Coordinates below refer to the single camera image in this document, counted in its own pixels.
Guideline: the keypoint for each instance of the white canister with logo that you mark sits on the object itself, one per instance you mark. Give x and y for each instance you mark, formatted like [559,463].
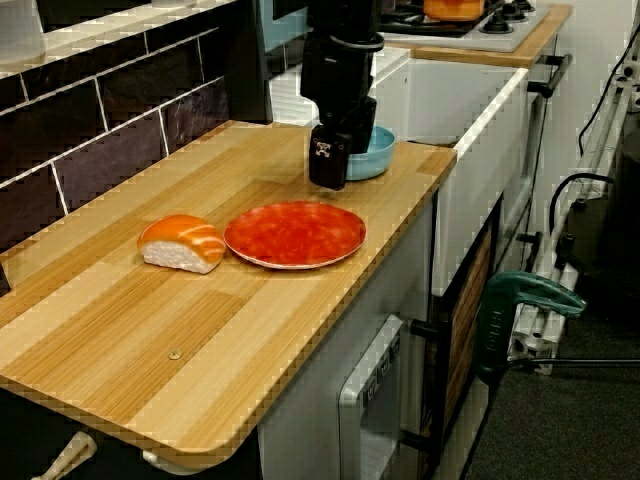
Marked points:
[20,30]

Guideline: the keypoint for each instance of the white sink with drainboard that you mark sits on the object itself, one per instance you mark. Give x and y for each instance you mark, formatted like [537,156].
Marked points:
[480,200]

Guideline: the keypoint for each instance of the light blue bowl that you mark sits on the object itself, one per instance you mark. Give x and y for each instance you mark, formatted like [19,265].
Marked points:
[381,156]

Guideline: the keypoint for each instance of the aluminium frame rail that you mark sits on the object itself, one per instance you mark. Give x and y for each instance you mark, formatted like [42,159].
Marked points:
[537,345]

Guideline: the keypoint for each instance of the brass countertop screw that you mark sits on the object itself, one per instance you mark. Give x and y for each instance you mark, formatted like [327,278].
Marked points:
[174,354]

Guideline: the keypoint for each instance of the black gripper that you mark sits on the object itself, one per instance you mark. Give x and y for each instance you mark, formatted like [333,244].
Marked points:
[337,75]

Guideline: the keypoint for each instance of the white toy kitchen cabinet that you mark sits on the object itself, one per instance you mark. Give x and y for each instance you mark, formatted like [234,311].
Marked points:
[310,400]

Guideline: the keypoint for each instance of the black stove knob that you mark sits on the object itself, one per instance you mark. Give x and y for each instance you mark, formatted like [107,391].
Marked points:
[526,4]
[513,11]
[496,24]

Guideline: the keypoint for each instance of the red round plate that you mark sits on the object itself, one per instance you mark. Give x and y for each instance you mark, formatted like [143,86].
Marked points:
[295,235]

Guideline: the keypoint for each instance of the grey toy stove top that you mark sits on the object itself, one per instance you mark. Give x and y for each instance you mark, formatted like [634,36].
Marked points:
[440,41]

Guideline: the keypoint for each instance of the cream shelf board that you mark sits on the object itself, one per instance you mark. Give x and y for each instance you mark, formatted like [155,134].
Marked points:
[100,35]

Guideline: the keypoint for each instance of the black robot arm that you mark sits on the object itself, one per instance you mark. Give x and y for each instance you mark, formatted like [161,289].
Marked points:
[342,20]

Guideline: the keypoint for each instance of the orange toy pot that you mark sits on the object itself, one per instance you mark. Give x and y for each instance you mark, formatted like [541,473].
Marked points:
[452,9]

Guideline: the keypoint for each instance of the wood slat cabinet door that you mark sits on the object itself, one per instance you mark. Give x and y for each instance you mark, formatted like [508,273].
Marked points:
[467,300]

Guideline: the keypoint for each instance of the dark shelf side panel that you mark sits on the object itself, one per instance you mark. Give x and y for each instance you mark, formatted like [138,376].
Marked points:
[245,60]

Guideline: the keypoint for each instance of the white toy dishwasher door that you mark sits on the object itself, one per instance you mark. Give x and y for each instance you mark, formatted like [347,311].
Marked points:
[350,400]

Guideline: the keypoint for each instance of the salmon sushi toy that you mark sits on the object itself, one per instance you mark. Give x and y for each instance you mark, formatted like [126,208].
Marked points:
[175,250]

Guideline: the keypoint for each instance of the white plastic bracket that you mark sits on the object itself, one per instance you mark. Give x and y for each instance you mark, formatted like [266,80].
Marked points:
[165,460]

